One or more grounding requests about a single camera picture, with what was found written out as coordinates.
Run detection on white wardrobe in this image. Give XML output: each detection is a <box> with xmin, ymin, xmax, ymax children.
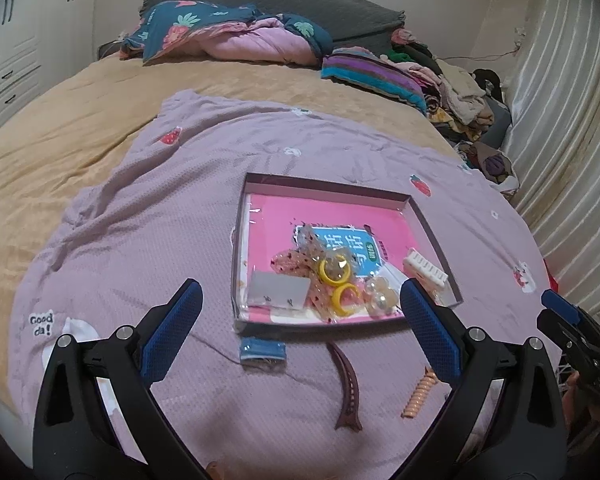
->
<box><xmin>0</xmin><ymin>0</ymin><xmax>101</xmax><ymax>146</ymax></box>

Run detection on pearl hair clip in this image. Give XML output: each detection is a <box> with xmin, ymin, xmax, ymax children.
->
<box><xmin>362</xmin><ymin>275</ymin><xmax>398</xmax><ymax>316</ymax></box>

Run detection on floral teal pink quilt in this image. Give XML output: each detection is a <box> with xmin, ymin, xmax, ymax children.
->
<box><xmin>120</xmin><ymin>0</ymin><xmax>333</xmax><ymax>66</ymax></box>

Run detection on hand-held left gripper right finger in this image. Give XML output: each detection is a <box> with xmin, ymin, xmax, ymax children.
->
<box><xmin>395</xmin><ymin>278</ymin><xmax>568</xmax><ymax>480</ymax></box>

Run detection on orange spiral hair tie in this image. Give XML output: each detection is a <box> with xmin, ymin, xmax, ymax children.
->
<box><xmin>401</xmin><ymin>367</ymin><xmax>438</xmax><ymax>420</ymax></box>

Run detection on tan bedsheet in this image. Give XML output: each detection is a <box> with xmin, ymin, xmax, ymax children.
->
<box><xmin>0</xmin><ymin>52</ymin><xmax>461</xmax><ymax>411</ymax></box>

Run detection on sheer beige bow hair clip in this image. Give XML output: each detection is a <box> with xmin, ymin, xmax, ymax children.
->
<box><xmin>271</xmin><ymin>222</ymin><xmax>353</xmax><ymax>318</ymax></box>

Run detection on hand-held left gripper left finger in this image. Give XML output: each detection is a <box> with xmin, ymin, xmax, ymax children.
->
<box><xmin>31</xmin><ymin>278</ymin><xmax>216</xmax><ymax>480</ymax></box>

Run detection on shallow brown cardboard box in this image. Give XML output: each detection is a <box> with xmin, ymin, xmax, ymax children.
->
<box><xmin>228</xmin><ymin>172</ymin><xmax>465</xmax><ymax>335</ymax></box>

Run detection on bagged yellow hoop earrings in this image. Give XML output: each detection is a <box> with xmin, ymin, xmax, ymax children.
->
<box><xmin>317</xmin><ymin>255</ymin><xmax>363</xmax><ymax>317</ymax></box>

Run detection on striped folded cloth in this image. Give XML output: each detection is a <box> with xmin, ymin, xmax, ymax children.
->
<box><xmin>321</xmin><ymin>47</ymin><xmax>428</xmax><ymax>113</ymax></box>

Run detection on pile of clothes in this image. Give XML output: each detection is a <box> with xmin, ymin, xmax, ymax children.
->
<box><xmin>387</xmin><ymin>27</ymin><xmax>521</xmax><ymax>193</ymax></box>

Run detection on thin wall cable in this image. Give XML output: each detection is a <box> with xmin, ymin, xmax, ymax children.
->
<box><xmin>447</xmin><ymin>35</ymin><xmax>523</xmax><ymax>62</ymax></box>

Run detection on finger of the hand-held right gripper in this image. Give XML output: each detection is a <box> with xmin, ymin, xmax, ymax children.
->
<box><xmin>540</xmin><ymin>288</ymin><xmax>600</xmax><ymax>327</ymax></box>
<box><xmin>536</xmin><ymin>307</ymin><xmax>600</xmax><ymax>377</ymax></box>

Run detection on pink book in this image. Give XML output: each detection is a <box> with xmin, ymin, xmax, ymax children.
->
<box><xmin>240</xmin><ymin>191</ymin><xmax>431</xmax><ymax>323</ymax></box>

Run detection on purple cloud print blanket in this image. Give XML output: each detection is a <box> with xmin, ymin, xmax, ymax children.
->
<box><xmin>10</xmin><ymin>89</ymin><xmax>553</xmax><ymax>480</ymax></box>

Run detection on white hair claw clip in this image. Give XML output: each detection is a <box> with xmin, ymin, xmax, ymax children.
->
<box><xmin>402</xmin><ymin>247</ymin><xmax>451</xmax><ymax>293</ymax></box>

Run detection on brown hair clip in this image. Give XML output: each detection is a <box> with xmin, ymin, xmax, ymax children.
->
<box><xmin>327</xmin><ymin>341</ymin><xmax>363</xmax><ymax>432</ymax></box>

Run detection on small blue packet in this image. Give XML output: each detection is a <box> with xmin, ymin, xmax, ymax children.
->
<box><xmin>239</xmin><ymin>337</ymin><xmax>287</xmax><ymax>372</ymax></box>

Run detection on grey headboard cushion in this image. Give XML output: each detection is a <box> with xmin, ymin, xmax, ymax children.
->
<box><xmin>140</xmin><ymin>0</ymin><xmax>408</xmax><ymax>43</ymax></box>

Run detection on white striped curtain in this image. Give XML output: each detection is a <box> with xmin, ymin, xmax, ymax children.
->
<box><xmin>502</xmin><ymin>0</ymin><xmax>600</xmax><ymax>301</ymax></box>

